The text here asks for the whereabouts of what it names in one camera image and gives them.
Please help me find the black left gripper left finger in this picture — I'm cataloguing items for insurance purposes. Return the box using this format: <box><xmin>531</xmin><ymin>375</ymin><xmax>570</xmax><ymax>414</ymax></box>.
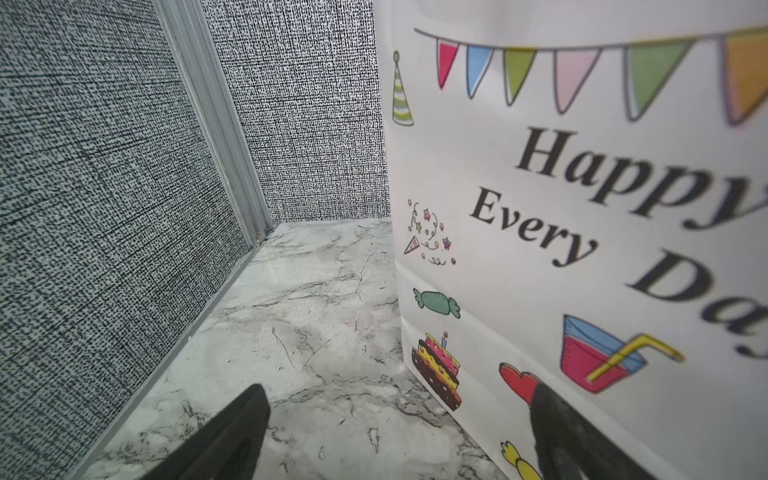
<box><xmin>144</xmin><ymin>384</ymin><xmax>271</xmax><ymax>479</ymax></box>

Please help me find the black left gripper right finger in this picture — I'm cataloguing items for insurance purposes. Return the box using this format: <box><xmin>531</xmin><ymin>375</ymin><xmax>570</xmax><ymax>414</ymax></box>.
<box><xmin>530</xmin><ymin>384</ymin><xmax>652</xmax><ymax>480</ymax></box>

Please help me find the white printed paper bag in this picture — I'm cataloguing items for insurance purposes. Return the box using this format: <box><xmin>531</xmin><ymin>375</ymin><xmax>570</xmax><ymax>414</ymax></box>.
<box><xmin>373</xmin><ymin>1</ymin><xmax>767</xmax><ymax>479</ymax></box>

